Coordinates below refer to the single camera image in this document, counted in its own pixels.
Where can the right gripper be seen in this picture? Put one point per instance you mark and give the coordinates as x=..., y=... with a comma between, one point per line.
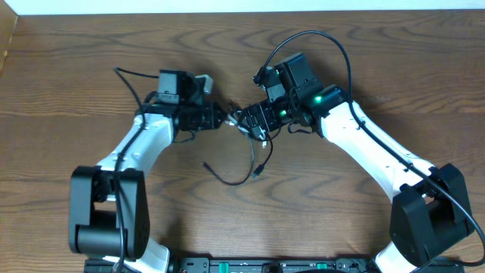
x=264, y=109

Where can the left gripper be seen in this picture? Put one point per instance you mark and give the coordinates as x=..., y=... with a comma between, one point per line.
x=217, y=116

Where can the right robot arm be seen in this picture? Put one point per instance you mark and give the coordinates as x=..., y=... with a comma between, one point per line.
x=430, y=206

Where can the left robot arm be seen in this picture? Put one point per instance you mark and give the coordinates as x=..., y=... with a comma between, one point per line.
x=109, y=215

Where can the cardboard box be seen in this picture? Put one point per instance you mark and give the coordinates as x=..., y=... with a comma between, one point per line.
x=9, y=20

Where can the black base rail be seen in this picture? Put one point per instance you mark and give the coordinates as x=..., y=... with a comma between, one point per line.
x=205, y=265

